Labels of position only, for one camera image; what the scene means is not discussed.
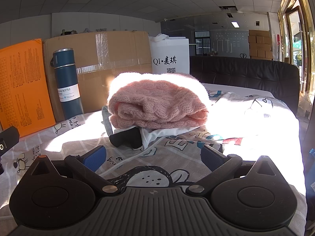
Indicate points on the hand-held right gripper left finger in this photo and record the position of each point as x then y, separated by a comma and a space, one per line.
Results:
94, 156

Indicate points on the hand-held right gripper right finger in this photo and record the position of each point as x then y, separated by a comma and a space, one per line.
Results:
211, 158

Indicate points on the grey garment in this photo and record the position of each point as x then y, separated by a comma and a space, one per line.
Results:
107, 123

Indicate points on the black cloth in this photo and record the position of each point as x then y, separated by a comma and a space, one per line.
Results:
125, 137

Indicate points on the orange printed board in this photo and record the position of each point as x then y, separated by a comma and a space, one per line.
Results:
24, 83

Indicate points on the white garment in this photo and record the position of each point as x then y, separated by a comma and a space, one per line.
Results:
157, 134

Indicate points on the pink knitted sweater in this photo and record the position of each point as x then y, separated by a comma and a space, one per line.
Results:
157, 103

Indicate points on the dark blue vacuum bottle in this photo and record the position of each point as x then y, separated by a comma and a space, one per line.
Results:
67, 78

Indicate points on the black leather headboard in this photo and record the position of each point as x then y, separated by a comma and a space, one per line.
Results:
246, 73

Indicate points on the large brown cardboard box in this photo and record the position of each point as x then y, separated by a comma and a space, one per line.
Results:
110, 54

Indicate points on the white paper shopping bag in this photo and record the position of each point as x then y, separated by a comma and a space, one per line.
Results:
169, 51

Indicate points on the stack of cardboard boxes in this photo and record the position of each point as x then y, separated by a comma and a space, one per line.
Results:
259, 44

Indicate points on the rectangular ceiling light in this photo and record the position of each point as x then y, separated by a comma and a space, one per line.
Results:
235, 24

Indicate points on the gold framed glass door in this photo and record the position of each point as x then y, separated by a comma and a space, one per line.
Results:
294, 29

